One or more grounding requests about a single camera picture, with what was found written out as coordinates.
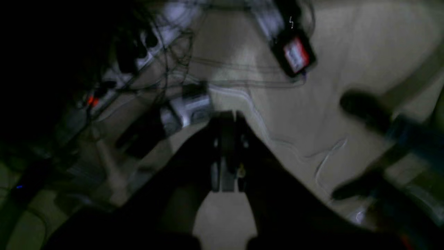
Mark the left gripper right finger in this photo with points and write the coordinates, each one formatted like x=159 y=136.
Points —
x=288 y=216

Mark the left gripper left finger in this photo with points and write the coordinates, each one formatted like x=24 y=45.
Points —
x=160 y=215

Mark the black red power adapter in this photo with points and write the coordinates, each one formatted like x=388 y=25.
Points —
x=293 y=51

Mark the white power strip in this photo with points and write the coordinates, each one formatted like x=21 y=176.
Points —
x=153 y=28

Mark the grey metal bracket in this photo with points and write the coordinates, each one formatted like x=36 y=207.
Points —
x=194 y=105

